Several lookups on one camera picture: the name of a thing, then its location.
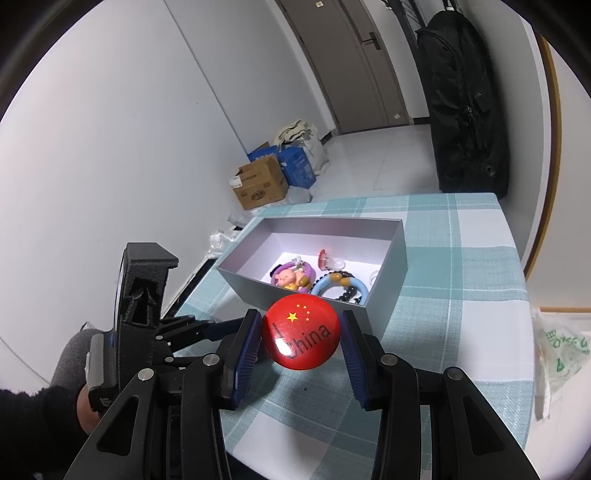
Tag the black backpack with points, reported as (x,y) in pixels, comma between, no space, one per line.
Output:
(461,115)

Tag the person's left forearm black sleeve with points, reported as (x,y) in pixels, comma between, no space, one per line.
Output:
(37,434)

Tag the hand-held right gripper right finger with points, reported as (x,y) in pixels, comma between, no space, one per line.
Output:
(353,355)

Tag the beige canvas bag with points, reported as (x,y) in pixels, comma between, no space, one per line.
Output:
(293,131)

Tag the red round badge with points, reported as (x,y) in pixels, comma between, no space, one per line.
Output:
(300,337)

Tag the white green printed plastic bag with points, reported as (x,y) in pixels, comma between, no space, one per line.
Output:
(563,355)

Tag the white cabinet with wooden trim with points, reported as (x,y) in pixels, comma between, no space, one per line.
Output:
(568,184)

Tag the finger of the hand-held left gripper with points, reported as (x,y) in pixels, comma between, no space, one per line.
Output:
(221,330)
(184,325)

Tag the large grey mailer bag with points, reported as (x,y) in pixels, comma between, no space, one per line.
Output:
(298,196)

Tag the red flower hair clip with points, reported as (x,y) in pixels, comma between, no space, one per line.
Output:
(325,259)

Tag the brown cardboard box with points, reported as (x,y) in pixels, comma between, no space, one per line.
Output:
(261,184)

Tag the clear crumpled plastic bag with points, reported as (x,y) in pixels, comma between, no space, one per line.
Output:
(221,242)

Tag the teal checked tablecloth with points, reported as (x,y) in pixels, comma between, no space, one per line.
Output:
(461,258)

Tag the grey room door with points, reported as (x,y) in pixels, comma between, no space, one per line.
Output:
(351,69)

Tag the small grey mailer bag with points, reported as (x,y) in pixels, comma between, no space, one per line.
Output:
(240,219)

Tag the silver cardboard box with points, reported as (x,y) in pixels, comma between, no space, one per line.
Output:
(249,284)

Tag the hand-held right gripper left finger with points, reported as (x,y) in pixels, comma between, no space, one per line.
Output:
(247,350)

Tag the person's grey trousered leg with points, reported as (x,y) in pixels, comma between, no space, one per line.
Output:
(69,357)

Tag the blue cardboard box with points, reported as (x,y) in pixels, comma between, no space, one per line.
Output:
(298,168)
(261,152)

